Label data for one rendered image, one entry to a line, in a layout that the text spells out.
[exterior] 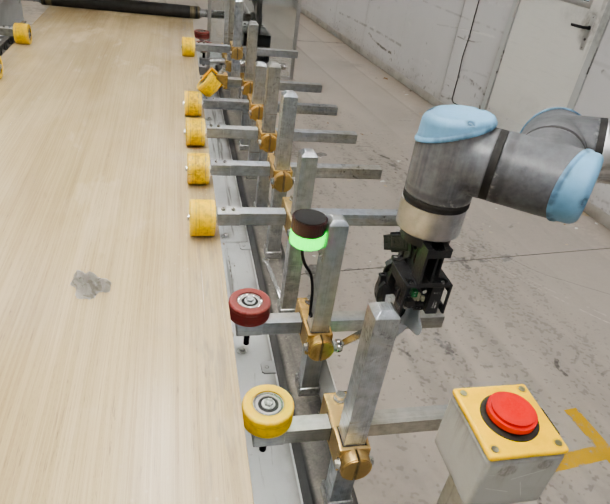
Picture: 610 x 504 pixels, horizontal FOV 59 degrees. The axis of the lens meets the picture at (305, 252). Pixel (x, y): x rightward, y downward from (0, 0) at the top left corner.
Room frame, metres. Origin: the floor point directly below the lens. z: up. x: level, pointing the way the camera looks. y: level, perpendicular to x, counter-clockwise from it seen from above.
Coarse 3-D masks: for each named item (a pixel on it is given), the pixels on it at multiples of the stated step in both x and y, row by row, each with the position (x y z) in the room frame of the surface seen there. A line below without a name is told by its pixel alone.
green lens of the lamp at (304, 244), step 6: (294, 234) 0.77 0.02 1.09; (294, 240) 0.77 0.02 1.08; (300, 240) 0.76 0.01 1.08; (306, 240) 0.76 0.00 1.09; (312, 240) 0.76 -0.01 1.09; (318, 240) 0.77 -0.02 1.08; (324, 240) 0.79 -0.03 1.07; (294, 246) 0.77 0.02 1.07; (300, 246) 0.76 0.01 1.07; (306, 246) 0.76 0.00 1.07; (312, 246) 0.76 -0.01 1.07; (318, 246) 0.77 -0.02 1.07
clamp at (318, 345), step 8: (296, 304) 0.88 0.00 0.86; (304, 304) 0.87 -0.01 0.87; (304, 312) 0.84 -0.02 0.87; (304, 320) 0.82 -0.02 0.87; (304, 328) 0.80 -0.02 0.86; (304, 336) 0.79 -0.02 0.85; (312, 336) 0.78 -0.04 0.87; (320, 336) 0.78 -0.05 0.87; (328, 336) 0.78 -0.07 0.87; (304, 344) 0.77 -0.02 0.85; (312, 344) 0.76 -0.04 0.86; (320, 344) 0.76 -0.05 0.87; (328, 344) 0.76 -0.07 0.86; (304, 352) 0.78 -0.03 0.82; (312, 352) 0.76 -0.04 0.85; (320, 352) 0.76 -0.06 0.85; (328, 352) 0.77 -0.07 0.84; (320, 360) 0.76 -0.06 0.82
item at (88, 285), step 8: (80, 272) 0.81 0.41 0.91; (88, 272) 0.80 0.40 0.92; (72, 280) 0.78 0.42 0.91; (80, 280) 0.80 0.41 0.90; (88, 280) 0.78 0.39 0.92; (96, 280) 0.79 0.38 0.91; (104, 280) 0.79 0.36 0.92; (80, 288) 0.77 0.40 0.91; (88, 288) 0.76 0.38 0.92; (96, 288) 0.78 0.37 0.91; (104, 288) 0.78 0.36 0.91; (80, 296) 0.75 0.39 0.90; (88, 296) 0.75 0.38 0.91
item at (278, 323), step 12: (336, 312) 0.87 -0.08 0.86; (348, 312) 0.87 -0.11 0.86; (360, 312) 0.88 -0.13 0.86; (420, 312) 0.91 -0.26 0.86; (264, 324) 0.80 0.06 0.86; (276, 324) 0.81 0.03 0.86; (288, 324) 0.82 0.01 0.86; (300, 324) 0.82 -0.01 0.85; (336, 324) 0.84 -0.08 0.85; (348, 324) 0.85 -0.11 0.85; (360, 324) 0.86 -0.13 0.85; (432, 324) 0.90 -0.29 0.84
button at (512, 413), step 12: (492, 396) 0.33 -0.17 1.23; (504, 396) 0.33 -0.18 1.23; (516, 396) 0.33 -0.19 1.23; (492, 408) 0.31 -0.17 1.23; (504, 408) 0.31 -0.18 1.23; (516, 408) 0.31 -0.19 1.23; (528, 408) 0.32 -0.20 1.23; (492, 420) 0.30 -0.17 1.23; (504, 420) 0.30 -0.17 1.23; (516, 420) 0.30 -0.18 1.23; (528, 420) 0.30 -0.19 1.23; (516, 432) 0.29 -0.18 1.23; (528, 432) 0.30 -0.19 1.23
